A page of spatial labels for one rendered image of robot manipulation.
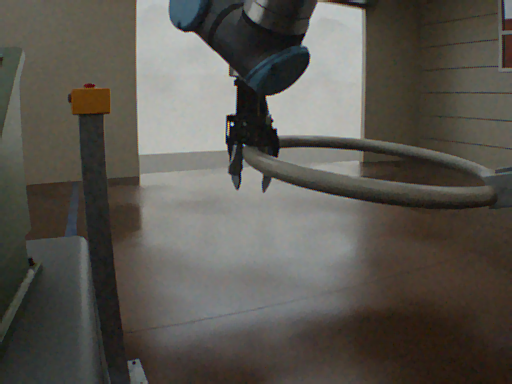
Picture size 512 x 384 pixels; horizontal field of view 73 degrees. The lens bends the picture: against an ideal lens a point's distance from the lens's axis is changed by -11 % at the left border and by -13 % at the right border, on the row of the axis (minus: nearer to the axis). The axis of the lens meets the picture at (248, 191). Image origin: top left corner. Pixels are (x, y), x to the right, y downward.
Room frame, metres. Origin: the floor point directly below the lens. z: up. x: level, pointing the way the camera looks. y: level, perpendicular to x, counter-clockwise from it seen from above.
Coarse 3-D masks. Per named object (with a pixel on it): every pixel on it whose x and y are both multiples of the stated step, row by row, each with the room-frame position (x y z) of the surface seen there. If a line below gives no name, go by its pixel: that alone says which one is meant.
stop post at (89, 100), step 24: (72, 96) 1.13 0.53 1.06; (96, 96) 1.16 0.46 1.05; (96, 120) 1.18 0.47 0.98; (96, 144) 1.18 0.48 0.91; (96, 168) 1.17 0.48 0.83; (96, 192) 1.17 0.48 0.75; (96, 216) 1.17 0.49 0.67; (96, 240) 1.17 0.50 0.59; (96, 264) 1.16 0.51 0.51; (96, 288) 1.16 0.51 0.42; (120, 336) 1.18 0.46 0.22; (120, 360) 1.18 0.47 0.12
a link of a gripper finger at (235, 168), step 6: (234, 150) 0.73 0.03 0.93; (240, 150) 0.75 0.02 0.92; (234, 156) 0.73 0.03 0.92; (240, 156) 0.75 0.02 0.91; (234, 162) 0.73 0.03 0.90; (240, 162) 0.75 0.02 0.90; (228, 168) 0.71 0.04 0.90; (234, 168) 0.74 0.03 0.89; (240, 168) 0.75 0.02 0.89; (234, 174) 0.75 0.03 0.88; (240, 174) 0.76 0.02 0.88; (234, 180) 0.75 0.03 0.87; (240, 180) 0.75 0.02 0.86
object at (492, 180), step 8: (496, 168) 0.59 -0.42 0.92; (504, 168) 0.58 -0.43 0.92; (488, 176) 0.51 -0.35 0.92; (496, 176) 0.50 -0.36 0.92; (504, 176) 0.49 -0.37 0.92; (488, 184) 0.51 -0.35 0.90; (496, 184) 0.50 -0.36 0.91; (504, 184) 0.49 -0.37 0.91; (504, 192) 0.49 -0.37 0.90; (504, 200) 0.49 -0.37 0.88; (488, 208) 0.51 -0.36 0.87; (496, 208) 0.50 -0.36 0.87
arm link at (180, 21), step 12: (180, 0) 0.58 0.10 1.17; (192, 0) 0.56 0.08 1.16; (204, 0) 0.55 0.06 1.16; (216, 0) 0.56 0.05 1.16; (228, 0) 0.56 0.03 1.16; (240, 0) 0.56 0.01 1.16; (168, 12) 0.60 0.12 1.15; (180, 12) 0.58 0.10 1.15; (192, 12) 0.56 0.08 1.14; (204, 12) 0.56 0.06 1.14; (216, 12) 0.55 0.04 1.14; (180, 24) 0.58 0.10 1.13; (192, 24) 0.57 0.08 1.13; (204, 24) 0.57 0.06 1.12; (204, 36) 0.58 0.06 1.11
